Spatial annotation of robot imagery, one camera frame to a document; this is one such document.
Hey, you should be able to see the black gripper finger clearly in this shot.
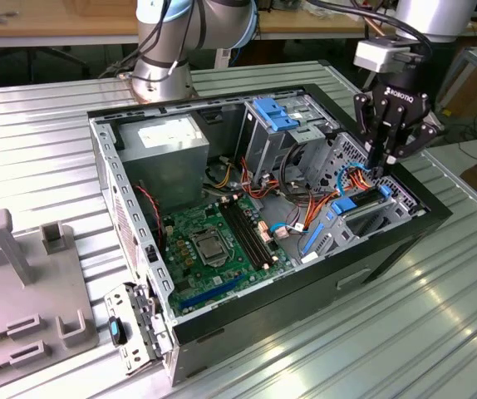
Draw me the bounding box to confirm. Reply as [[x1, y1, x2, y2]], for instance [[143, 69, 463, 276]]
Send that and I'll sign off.
[[353, 93, 389, 178], [383, 112, 440, 178]]

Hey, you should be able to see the orange red power wire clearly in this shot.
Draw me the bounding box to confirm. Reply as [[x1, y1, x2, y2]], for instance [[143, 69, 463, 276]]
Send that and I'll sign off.
[[304, 164, 383, 234]]

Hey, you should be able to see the light blue SATA wire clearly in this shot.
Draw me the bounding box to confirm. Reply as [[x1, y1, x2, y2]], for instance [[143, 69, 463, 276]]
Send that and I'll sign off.
[[271, 164, 366, 239]]

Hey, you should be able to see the grey perforated disk bay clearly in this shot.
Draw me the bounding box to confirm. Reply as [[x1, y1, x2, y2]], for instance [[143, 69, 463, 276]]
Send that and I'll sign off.
[[299, 131, 427, 267]]

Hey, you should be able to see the blue drive latch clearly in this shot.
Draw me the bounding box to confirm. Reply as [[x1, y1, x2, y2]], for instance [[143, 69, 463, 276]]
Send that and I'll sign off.
[[253, 97, 297, 132]]

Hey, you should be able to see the grey metal drive cage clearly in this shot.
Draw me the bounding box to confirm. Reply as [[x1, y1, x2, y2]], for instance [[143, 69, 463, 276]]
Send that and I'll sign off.
[[235, 91, 342, 189]]

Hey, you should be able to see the wooden desk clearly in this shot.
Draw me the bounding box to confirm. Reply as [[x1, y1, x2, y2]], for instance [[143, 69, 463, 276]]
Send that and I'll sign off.
[[0, 0, 140, 49], [257, 0, 477, 42]]

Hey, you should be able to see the black RAM slot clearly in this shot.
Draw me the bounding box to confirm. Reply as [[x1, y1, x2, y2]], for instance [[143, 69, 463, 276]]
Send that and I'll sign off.
[[235, 196, 279, 263], [230, 198, 273, 265], [220, 202, 263, 270], [224, 200, 268, 268]]

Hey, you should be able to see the black PC case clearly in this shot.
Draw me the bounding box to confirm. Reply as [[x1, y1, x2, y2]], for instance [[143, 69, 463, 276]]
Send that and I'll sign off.
[[86, 82, 455, 388]]

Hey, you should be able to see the silver CPU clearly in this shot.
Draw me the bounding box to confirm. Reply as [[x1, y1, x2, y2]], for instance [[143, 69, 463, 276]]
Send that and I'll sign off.
[[196, 239, 224, 262]]

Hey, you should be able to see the CPU socket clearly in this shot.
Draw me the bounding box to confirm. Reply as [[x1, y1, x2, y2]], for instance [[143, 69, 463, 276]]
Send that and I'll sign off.
[[189, 230, 231, 268]]

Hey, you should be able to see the grey power supply unit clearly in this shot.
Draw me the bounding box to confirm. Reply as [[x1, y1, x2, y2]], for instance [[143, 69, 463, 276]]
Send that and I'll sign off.
[[116, 114, 211, 214]]

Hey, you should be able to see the green motherboard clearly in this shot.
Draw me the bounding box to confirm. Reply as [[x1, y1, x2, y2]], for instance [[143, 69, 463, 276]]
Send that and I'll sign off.
[[161, 194, 297, 318]]

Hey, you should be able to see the blue expansion slot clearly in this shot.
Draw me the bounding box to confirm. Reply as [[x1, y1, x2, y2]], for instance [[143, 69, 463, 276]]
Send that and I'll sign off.
[[179, 275, 247, 312]]

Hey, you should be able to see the blue black latch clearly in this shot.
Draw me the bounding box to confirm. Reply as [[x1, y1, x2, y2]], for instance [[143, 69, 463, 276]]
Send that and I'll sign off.
[[108, 315, 128, 347]]

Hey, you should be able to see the grey parts rack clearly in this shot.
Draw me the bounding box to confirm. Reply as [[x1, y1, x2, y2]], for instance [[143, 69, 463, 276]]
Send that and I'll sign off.
[[0, 209, 101, 390]]

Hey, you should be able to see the small white wrist camera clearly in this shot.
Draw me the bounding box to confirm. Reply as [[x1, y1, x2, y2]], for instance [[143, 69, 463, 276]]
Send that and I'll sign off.
[[353, 38, 415, 72]]

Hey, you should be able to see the black camera cable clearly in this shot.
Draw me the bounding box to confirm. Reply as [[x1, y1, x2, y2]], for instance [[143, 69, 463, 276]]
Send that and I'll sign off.
[[307, 0, 434, 59]]

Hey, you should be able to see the purple grey wire bundle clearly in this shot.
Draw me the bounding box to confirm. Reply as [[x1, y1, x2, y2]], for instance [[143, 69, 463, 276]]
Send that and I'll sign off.
[[283, 202, 311, 236]]

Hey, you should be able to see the red orange wire bundle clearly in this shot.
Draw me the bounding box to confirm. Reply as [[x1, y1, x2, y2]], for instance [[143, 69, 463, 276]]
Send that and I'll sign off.
[[239, 156, 289, 201]]

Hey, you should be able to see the yellow black wire bundle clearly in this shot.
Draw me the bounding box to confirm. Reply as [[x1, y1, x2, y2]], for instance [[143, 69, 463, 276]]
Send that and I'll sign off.
[[204, 157, 242, 190]]

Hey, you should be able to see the red black fan wire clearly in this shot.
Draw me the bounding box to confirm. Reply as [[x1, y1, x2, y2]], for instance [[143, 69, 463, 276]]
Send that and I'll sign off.
[[133, 185, 168, 251]]

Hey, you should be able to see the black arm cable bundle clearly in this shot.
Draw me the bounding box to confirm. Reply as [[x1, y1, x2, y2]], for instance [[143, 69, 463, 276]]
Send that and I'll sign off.
[[99, 0, 192, 81]]

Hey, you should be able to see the grey metal slot bracket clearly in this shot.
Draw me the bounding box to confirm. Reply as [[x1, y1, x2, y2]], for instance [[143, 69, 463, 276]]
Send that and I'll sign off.
[[103, 281, 176, 377]]

